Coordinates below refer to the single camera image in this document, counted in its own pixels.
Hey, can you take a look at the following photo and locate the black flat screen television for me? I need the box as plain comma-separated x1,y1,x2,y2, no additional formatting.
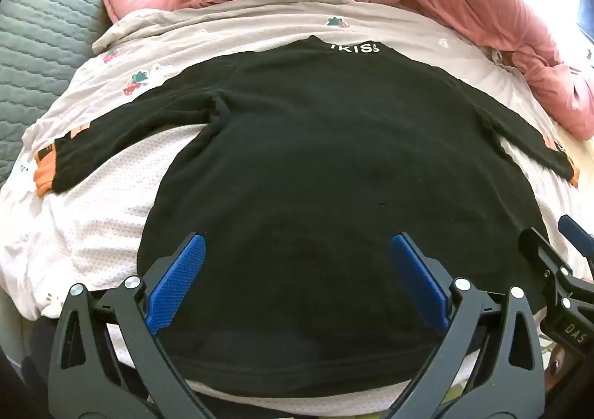
575,0,594,27

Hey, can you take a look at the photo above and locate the person's right hand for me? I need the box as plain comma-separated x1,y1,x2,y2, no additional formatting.
545,347,571,394

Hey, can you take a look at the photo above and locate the black sweater with orange cuffs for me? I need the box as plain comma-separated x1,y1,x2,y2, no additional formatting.
35,35,581,399

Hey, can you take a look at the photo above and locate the pale printed blanket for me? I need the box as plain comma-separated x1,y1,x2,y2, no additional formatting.
0,0,594,401

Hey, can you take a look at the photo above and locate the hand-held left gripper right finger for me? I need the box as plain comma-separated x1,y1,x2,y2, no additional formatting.
381,232,546,419

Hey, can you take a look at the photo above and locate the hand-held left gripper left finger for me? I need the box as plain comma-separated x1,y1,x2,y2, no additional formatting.
48,232,219,419

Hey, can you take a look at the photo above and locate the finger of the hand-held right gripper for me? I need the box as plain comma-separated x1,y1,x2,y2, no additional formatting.
517,228,577,306
557,215,594,264

